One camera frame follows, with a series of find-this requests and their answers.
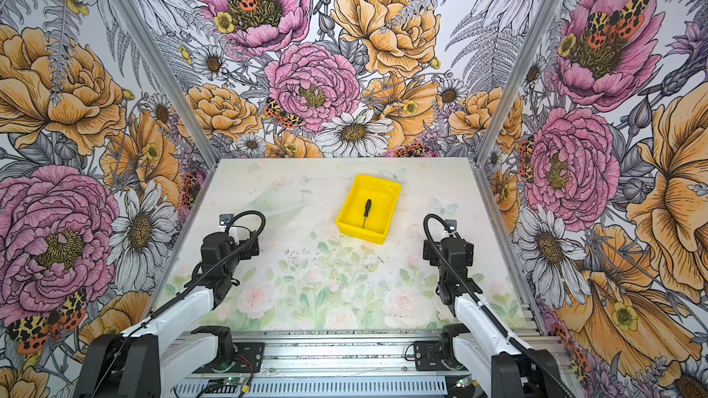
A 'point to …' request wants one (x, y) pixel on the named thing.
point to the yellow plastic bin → (383, 195)
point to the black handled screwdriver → (367, 210)
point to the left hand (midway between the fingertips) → (240, 240)
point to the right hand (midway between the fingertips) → (446, 247)
